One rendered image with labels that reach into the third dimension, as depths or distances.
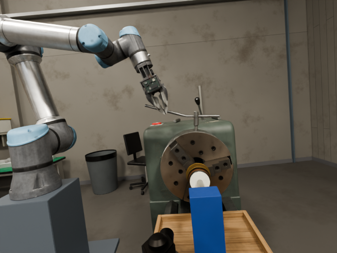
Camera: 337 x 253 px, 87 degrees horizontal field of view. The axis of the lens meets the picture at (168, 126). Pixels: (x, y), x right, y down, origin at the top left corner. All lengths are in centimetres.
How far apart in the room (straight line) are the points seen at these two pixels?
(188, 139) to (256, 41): 384
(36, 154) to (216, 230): 60
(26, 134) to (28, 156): 7
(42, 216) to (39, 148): 21
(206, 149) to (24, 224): 67
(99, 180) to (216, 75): 307
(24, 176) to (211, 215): 59
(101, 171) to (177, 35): 301
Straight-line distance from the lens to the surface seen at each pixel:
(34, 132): 74
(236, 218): 84
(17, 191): 76
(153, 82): 69
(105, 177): 348
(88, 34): 65
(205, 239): 54
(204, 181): 65
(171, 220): 83
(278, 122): 448
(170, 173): 80
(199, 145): 77
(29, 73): 92
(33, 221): 74
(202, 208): 50
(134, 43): 76
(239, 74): 415
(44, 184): 75
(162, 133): 93
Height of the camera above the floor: 133
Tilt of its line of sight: 4 degrees down
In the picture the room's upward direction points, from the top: 6 degrees counter-clockwise
